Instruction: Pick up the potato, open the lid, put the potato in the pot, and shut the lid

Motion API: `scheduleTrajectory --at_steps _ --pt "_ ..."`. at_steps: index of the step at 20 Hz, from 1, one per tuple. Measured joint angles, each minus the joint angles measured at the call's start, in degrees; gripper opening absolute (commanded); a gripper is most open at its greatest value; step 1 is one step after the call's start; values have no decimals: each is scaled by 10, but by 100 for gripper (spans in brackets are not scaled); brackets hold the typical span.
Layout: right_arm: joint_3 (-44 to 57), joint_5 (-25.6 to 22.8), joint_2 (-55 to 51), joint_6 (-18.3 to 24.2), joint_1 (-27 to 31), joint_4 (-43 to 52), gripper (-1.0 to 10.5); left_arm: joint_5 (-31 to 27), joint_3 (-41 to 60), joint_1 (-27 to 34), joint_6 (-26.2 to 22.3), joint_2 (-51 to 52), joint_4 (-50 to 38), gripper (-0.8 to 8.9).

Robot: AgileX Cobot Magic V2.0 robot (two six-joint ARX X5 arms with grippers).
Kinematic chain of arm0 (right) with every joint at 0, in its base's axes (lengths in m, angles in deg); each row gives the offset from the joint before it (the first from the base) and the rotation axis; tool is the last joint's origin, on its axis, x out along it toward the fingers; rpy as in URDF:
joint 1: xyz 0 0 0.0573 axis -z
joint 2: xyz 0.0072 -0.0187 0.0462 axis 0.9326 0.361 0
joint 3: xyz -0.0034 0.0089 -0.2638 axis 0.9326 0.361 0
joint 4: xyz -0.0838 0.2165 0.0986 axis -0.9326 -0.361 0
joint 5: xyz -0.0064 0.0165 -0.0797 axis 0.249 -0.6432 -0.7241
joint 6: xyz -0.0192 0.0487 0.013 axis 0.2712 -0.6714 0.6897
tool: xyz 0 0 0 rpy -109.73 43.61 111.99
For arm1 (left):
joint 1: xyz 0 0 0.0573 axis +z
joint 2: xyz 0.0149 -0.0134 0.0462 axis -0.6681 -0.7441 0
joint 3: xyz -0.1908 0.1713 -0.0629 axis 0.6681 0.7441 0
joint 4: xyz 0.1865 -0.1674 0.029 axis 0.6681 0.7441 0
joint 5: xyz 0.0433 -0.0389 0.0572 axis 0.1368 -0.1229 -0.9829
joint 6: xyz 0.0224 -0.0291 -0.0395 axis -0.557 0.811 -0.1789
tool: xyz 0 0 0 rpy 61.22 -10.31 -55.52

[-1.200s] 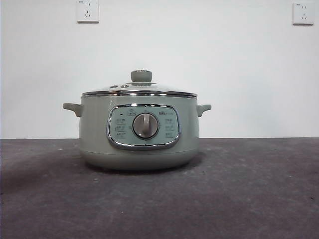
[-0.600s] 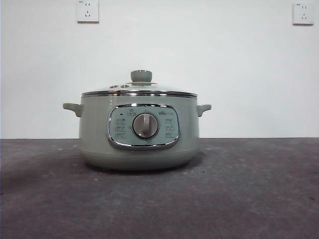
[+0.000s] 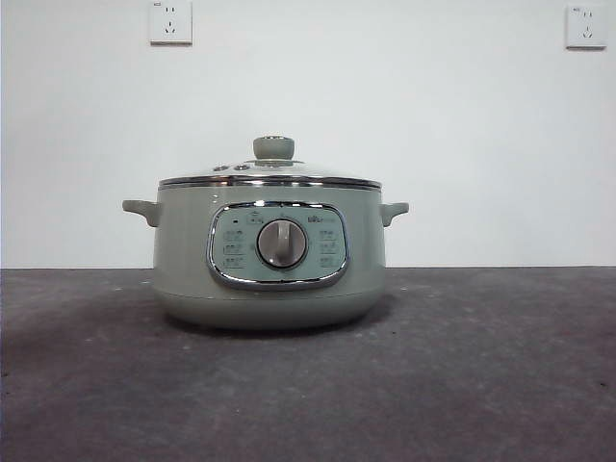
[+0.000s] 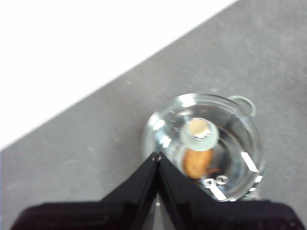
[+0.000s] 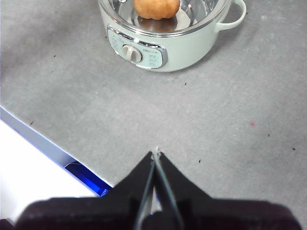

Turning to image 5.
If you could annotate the blue printed panel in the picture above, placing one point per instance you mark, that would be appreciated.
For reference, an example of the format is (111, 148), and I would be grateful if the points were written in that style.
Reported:
(88, 177)

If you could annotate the pale green electric pot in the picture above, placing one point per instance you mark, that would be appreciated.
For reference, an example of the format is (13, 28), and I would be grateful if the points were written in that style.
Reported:
(187, 45)

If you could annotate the brown potato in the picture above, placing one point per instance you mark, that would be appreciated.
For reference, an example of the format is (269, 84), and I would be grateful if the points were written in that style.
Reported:
(156, 8)

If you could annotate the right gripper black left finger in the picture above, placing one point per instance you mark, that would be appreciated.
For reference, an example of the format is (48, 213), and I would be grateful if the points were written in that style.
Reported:
(96, 213)

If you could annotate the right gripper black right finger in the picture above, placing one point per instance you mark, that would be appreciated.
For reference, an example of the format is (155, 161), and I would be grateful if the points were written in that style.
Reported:
(227, 215)

